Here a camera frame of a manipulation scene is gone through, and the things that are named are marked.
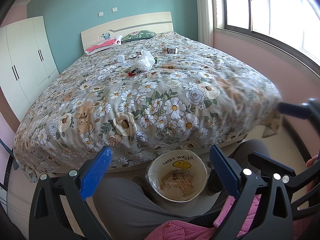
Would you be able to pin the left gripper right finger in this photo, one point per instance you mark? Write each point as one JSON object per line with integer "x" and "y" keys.
{"x": 273, "y": 219}

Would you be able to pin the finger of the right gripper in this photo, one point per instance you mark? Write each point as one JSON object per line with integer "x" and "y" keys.
{"x": 302, "y": 111}

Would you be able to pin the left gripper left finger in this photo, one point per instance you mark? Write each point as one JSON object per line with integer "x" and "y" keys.
{"x": 48, "y": 219}

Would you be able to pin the milk carton box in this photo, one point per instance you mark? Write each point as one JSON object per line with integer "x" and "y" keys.
{"x": 170, "y": 50}

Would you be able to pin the white plastic bag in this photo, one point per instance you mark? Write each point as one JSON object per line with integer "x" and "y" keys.
{"x": 143, "y": 62}

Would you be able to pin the white yogurt cup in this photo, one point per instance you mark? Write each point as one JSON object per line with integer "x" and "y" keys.
{"x": 121, "y": 58}

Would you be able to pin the white trash bin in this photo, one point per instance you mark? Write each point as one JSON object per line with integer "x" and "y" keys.
{"x": 178, "y": 176}

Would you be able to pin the grey trousers legs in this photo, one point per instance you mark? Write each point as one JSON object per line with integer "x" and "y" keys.
{"x": 127, "y": 211}

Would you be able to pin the floral bed quilt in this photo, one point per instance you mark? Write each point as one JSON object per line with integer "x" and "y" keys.
{"x": 191, "y": 100}

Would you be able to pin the white curtain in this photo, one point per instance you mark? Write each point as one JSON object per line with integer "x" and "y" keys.
{"x": 206, "y": 23}

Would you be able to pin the white wardrobe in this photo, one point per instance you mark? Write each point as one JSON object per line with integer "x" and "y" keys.
{"x": 27, "y": 64}

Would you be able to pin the cream wooden headboard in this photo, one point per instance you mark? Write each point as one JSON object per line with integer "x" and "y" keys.
{"x": 157, "y": 22}

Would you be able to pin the green floral pillow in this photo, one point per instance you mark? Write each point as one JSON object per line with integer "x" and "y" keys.
{"x": 139, "y": 35}

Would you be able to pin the pink white pillow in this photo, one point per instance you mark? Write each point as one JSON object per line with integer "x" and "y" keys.
{"x": 103, "y": 45}

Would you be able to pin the window with dark frame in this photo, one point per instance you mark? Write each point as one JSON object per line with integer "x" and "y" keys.
{"x": 289, "y": 25}

